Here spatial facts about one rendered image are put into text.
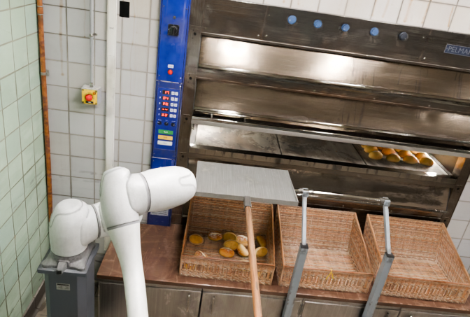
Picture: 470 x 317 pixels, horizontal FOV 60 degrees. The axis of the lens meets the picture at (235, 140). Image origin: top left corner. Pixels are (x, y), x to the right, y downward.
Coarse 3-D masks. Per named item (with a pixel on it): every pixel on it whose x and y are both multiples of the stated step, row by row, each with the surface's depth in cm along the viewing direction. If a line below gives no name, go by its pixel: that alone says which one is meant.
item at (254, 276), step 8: (248, 208) 202; (248, 216) 196; (248, 224) 191; (248, 232) 185; (248, 240) 181; (248, 248) 177; (256, 264) 168; (256, 272) 164; (256, 280) 160; (256, 288) 156; (256, 296) 153; (256, 304) 149; (256, 312) 146
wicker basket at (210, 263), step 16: (192, 208) 271; (208, 208) 272; (224, 208) 272; (256, 208) 273; (272, 208) 270; (192, 224) 273; (208, 224) 273; (224, 224) 273; (272, 224) 259; (208, 240) 270; (256, 240) 276; (272, 240) 250; (192, 256) 232; (208, 256) 256; (240, 256) 260; (272, 256) 244; (192, 272) 240; (208, 272) 237; (224, 272) 244; (240, 272) 246; (272, 272) 237
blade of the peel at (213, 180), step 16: (208, 176) 228; (224, 176) 230; (240, 176) 233; (256, 176) 235; (272, 176) 238; (288, 176) 240; (208, 192) 210; (224, 192) 216; (240, 192) 218; (256, 192) 220; (272, 192) 222; (288, 192) 225
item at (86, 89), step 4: (84, 88) 235; (88, 88) 235; (92, 88) 236; (96, 88) 237; (100, 88) 239; (84, 92) 236; (88, 92) 236; (92, 92) 236; (96, 92) 236; (100, 92) 240; (84, 96) 236; (92, 96) 237; (96, 96) 237; (100, 96) 241; (84, 100) 237; (92, 100) 238; (96, 100) 238; (100, 100) 242; (92, 104) 239; (96, 104) 239
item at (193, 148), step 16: (192, 144) 263; (256, 160) 263; (272, 160) 264; (288, 160) 264; (304, 160) 265; (320, 160) 268; (400, 176) 270; (416, 176) 270; (432, 176) 270; (448, 176) 274
